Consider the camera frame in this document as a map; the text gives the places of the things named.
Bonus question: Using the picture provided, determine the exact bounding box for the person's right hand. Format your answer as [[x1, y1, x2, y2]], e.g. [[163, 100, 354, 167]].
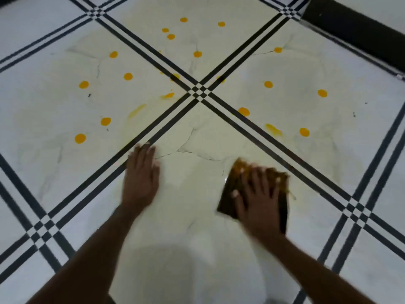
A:
[[231, 166, 283, 238]]

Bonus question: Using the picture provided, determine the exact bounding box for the person's left hand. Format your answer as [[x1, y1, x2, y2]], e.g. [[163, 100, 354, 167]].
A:
[[121, 142, 161, 209]]

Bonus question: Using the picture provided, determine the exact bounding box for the brown stained cleaning cloth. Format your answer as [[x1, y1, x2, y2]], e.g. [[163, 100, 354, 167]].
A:
[[216, 157, 290, 235]]

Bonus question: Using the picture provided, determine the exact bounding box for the person's right forearm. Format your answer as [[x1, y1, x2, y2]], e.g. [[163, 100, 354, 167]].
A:
[[246, 229, 385, 304]]

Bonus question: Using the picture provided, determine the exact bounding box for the person's left forearm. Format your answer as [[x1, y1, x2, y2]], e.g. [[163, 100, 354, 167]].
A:
[[27, 202, 149, 304]]

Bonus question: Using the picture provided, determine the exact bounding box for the scatter of round yellow drops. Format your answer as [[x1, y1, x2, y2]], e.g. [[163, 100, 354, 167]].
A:
[[74, 17, 328, 145]]

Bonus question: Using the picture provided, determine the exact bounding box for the dark furniture base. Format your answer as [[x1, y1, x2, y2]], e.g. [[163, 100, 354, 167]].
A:
[[301, 0, 405, 75]]

